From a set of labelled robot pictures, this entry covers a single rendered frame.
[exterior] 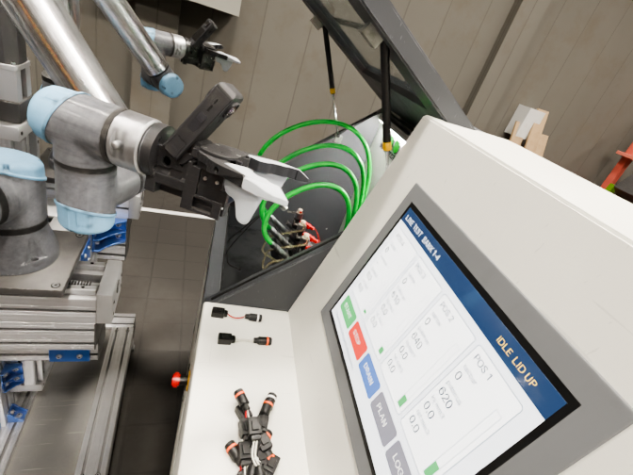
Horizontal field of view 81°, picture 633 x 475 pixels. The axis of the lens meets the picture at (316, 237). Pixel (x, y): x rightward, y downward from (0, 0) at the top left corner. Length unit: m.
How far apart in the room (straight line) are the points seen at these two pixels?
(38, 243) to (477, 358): 0.84
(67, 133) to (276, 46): 3.09
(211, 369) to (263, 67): 3.03
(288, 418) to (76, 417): 1.06
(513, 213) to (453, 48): 3.73
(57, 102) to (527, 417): 0.63
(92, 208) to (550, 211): 0.59
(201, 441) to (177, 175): 0.46
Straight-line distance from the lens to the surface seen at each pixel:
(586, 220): 0.48
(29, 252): 0.95
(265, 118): 3.67
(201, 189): 0.49
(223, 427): 0.77
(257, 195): 0.42
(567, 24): 5.01
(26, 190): 0.88
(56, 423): 1.71
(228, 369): 0.84
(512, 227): 0.53
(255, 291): 0.96
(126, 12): 1.32
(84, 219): 0.61
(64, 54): 0.72
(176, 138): 0.50
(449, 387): 0.52
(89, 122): 0.55
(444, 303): 0.55
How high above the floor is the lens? 1.63
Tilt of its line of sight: 28 degrees down
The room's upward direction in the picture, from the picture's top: 19 degrees clockwise
